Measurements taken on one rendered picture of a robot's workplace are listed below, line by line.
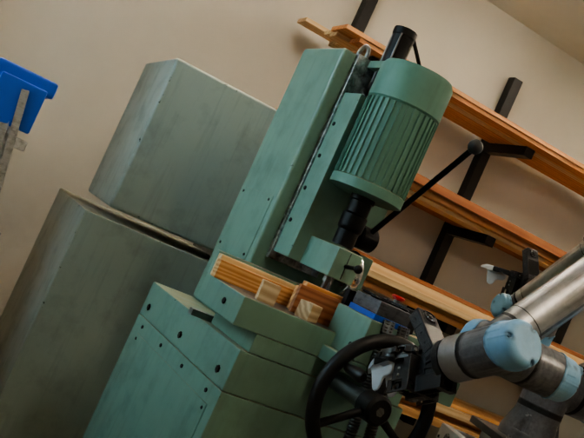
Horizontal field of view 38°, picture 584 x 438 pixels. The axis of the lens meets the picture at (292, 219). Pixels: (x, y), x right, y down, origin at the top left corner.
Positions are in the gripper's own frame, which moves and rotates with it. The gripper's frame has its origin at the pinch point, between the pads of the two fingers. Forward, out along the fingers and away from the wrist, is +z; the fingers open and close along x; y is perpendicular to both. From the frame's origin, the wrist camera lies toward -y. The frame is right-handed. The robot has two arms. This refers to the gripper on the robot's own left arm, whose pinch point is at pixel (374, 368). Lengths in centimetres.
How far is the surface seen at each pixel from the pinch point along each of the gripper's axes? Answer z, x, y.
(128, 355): 79, -17, -11
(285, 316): 20.2, -8.6, -11.3
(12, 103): 77, -66, -61
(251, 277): 32.0, -12.0, -21.9
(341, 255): 22.9, 3.9, -31.6
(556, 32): 127, 186, -281
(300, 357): 23.6, -1.3, -5.8
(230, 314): 23.9, -18.8, -8.8
